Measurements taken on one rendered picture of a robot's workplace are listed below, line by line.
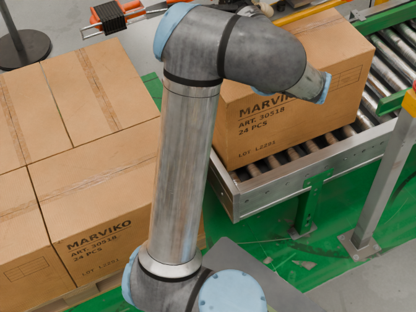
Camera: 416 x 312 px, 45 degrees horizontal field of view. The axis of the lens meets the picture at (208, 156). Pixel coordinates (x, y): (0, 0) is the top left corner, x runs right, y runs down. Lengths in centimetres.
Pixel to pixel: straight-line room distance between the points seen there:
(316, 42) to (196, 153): 103
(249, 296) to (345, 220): 148
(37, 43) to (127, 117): 148
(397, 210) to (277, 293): 125
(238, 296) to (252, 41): 56
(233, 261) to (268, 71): 81
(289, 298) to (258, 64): 84
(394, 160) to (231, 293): 98
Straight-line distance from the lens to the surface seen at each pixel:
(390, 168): 198
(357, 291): 242
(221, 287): 116
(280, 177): 194
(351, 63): 192
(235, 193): 187
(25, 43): 362
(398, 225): 263
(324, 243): 250
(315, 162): 200
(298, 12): 172
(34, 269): 207
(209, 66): 91
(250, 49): 88
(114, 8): 154
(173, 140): 99
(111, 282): 241
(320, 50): 190
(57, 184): 209
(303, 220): 237
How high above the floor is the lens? 217
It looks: 52 degrees down
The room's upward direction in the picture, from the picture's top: 3 degrees counter-clockwise
